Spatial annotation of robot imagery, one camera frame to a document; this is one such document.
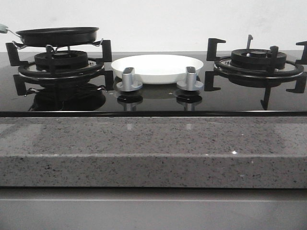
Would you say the left black gas burner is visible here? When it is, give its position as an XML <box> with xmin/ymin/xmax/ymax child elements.
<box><xmin>18</xmin><ymin>50</ymin><xmax>104</xmax><ymax>83</ymax></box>

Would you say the silver stove knob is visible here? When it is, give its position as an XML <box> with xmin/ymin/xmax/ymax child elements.
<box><xmin>177</xmin><ymin>67</ymin><xmax>204</xmax><ymax>91</ymax></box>
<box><xmin>117</xmin><ymin>67</ymin><xmax>143</xmax><ymax>92</ymax></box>

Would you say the black pan support grate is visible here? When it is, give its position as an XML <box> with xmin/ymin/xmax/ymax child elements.
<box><xmin>6</xmin><ymin>39</ymin><xmax>112</xmax><ymax>96</ymax></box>
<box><xmin>204</xmin><ymin>35</ymin><xmax>307</xmax><ymax>111</ymax></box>

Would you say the silver left stove knob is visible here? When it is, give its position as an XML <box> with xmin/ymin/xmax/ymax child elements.
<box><xmin>117</xmin><ymin>67</ymin><xmax>143</xmax><ymax>92</ymax></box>

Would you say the black gas burner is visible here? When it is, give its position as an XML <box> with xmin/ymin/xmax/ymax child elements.
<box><xmin>18</xmin><ymin>50</ymin><xmax>104</xmax><ymax>83</ymax></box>
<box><xmin>214</xmin><ymin>46</ymin><xmax>304</xmax><ymax>81</ymax></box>

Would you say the black frying pan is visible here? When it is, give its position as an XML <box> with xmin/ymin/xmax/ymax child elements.
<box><xmin>16</xmin><ymin>27</ymin><xmax>102</xmax><ymax>47</ymax></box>

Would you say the grey cabinet front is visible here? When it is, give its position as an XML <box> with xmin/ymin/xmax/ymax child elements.
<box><xmin>0</xmin><ymin>188</ymin><xmax>307</xmax><ymax>230</ymax></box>

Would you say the right black gas burner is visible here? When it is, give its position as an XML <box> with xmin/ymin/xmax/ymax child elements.
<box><xmin>214</xmin><ymin>46</ymin><xmax>304</xmax><ymax>81</ymax></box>

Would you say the white round plate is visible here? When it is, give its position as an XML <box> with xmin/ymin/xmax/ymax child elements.
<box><xmin>111</xmin><ymin>54</ymin><xmax>203</xmax><ymax>84</ymax></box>

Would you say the left black pan support grate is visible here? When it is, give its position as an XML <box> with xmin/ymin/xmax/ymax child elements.
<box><xmin>6</xmin><ymin>39</ymin><xmax>112</xmax><ymax>96</ymax></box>

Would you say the right black pan support grate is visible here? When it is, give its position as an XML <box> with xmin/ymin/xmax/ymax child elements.
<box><xmin>204</xmin><ymin>35</ymin><xmax>307</xmax><ymax>111</ymax></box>

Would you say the silver right stove knob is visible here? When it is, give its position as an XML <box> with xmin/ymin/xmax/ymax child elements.
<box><xmin>177</xmin><ymin>67</ymin><xmax>204</xmax><ymax>91</ymax></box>

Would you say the black glass stove top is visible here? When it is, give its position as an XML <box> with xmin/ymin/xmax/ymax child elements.
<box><xmin>0</xmin><ymin>52</ymin><xmax>307</xmax><ymax>117</ymax></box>

